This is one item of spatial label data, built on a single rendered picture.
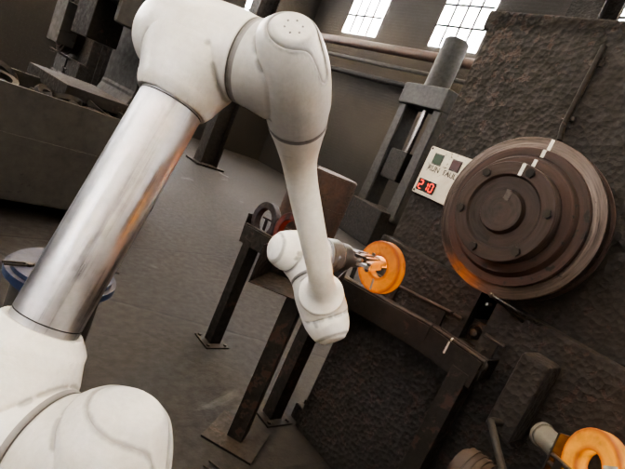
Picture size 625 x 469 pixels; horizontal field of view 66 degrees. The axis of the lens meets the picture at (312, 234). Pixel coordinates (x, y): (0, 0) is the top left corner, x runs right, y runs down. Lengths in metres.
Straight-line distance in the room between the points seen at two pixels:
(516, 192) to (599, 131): 0.35
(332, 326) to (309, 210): 0.29
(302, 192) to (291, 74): 0.28
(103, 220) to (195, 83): 0.23
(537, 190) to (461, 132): 0.53
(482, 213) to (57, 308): 1.09
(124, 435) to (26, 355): 0.18
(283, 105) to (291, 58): 0.08
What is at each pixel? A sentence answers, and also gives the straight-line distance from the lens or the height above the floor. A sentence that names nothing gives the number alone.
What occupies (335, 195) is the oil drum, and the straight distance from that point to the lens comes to 4.22.
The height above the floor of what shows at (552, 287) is 0.99.
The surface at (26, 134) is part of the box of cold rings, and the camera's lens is 3.11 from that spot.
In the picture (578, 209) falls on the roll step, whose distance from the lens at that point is 1.42.
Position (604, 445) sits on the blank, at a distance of 1.22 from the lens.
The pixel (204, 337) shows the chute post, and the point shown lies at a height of 0.01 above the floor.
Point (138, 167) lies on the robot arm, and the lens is 0.74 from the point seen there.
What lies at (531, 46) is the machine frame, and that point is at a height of 1.64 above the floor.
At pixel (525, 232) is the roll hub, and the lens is 1.39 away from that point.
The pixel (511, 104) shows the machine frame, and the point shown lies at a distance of 1.79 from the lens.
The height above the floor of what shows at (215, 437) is 0.01.
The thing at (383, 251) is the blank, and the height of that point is 0.87.
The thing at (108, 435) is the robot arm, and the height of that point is 0.68.
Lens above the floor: 1.09
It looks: 10 degrees down
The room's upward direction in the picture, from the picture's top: 23 degrees clockwise
